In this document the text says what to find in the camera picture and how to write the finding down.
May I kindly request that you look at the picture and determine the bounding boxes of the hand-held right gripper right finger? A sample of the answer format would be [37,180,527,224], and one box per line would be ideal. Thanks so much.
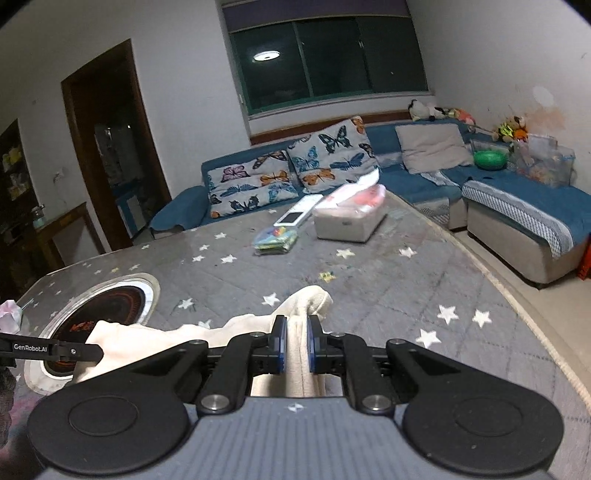
[307,315,462,415]

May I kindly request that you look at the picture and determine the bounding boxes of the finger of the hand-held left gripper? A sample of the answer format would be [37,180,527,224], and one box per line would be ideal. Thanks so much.
[0,336,103,368]

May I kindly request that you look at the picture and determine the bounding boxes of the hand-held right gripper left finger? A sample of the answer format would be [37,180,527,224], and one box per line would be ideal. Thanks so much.
[131,315,288,415]

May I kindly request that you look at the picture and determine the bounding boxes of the cream sweatshirt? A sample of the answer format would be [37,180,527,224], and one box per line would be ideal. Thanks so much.
[74,285,345,398]

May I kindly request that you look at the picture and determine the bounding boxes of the pink tissue pack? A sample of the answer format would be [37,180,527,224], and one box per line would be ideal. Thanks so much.
[0,300,23,334]

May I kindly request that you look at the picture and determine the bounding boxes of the built-in round induction cooker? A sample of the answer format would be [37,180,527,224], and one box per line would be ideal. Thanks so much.
[23,273,161,395]

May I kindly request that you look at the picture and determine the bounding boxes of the grey star-print tablecloth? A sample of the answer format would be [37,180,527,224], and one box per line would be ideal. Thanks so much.
[14,187,591,480]

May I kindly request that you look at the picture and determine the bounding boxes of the clear box of colourful items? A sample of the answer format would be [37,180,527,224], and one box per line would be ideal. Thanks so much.
[253,225,298,254]

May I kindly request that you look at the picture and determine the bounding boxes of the wooden sideboard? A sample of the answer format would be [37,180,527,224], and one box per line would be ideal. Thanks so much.
[33,202,105,273]

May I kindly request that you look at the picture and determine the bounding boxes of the white tissue box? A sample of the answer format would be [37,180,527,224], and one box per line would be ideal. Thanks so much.
[313,171,387,243]

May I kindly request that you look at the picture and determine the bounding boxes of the white flat device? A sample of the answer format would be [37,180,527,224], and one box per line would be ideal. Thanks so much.
[273,194,324,228]

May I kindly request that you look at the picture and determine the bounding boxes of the blue white small cabinet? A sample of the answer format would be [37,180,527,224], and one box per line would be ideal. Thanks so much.
[112,181,151,238]

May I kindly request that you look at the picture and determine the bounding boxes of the dark display cabinet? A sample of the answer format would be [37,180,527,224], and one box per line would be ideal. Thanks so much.
[0,119,41,278]

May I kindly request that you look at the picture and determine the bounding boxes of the butterfly print cushion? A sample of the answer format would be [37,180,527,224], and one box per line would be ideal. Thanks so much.
[287,115,380,193]
[206,150,301,219]

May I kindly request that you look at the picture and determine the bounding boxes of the beige cushion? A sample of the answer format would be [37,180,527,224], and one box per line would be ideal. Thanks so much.
[396,124,476,175]

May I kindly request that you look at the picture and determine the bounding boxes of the blue corner sofa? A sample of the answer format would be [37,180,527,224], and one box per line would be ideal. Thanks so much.
[148,117,591,290]

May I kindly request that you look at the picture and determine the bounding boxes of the green round bowl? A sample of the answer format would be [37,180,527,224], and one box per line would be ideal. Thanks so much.
[474,150,508,171]

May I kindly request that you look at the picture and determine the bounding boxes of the dark window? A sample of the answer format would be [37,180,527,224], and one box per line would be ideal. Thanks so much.
[221,4,437,123]

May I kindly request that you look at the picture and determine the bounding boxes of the yellow orange plush toys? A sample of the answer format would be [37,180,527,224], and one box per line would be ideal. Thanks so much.
[492,115,531,143]

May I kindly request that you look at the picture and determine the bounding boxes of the clear plastic storage box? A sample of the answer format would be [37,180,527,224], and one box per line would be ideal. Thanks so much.
[510,134,577,188]

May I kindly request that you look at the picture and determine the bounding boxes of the brown wooden door frame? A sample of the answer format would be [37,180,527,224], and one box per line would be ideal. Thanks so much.
[61,39,172,253]

